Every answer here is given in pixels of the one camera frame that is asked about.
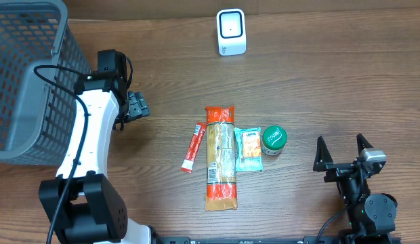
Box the green lidded jar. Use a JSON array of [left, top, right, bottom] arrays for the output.
[[261, 125, 288, 156]]

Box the teal tissue packet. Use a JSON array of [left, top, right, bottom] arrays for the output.
[[234, 127, 263, 172]]

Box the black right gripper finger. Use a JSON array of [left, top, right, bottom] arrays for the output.
[[313, 136, 333, 171], [356, 134, 373, 153]]

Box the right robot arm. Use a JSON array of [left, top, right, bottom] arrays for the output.
[[313, 134, 400, 243]]

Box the long spaghetti packet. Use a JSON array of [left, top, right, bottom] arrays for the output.
[[205, 106, 238, 211]]

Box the red snack packet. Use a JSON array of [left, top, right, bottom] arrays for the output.
[[181, 122, 207, 174]]

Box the grey plastic shopping basket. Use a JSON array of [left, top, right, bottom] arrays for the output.
[[0, 0, 91, 165]]

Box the white barcode scanner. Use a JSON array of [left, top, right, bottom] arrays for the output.
[[216, 8, 247, 56]]

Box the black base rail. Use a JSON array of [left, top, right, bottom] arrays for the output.
[[152, 235, 402, 244]]

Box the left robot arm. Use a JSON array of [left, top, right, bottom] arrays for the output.
[[39, 49, 157, 243]]

